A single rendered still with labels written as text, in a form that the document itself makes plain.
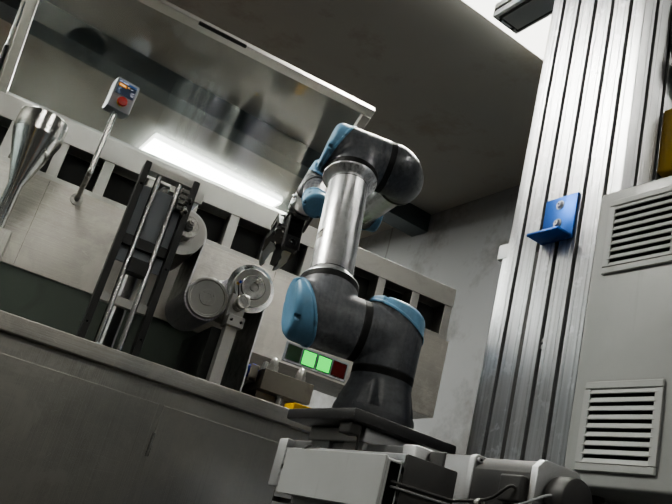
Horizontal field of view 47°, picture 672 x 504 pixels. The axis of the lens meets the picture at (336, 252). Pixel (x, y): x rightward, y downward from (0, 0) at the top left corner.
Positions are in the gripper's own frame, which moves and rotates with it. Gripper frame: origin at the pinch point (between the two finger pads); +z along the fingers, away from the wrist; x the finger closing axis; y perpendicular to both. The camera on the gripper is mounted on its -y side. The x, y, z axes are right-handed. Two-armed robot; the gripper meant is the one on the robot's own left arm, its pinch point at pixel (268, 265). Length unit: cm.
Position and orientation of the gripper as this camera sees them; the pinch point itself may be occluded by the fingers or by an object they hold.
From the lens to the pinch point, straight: 224.4
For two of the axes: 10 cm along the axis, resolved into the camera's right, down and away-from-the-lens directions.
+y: -0.9, -5.4, 8.3
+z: -4.9, 7.5, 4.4
